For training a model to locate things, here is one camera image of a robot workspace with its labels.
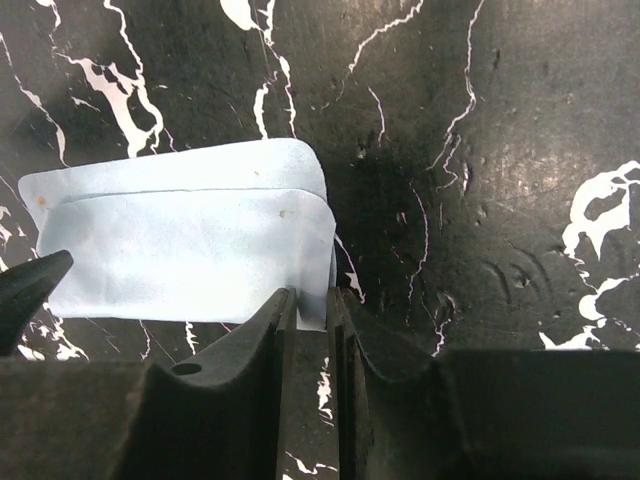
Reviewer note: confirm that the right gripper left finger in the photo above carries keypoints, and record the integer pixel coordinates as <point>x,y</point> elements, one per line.
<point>216,415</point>

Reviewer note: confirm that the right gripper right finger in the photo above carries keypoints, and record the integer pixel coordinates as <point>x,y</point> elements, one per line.
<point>477,414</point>

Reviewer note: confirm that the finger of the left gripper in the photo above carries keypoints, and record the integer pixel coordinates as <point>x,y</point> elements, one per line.
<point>24,289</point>

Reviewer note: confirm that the light blue cleaning cloth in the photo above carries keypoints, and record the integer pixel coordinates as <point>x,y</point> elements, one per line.
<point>204,235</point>

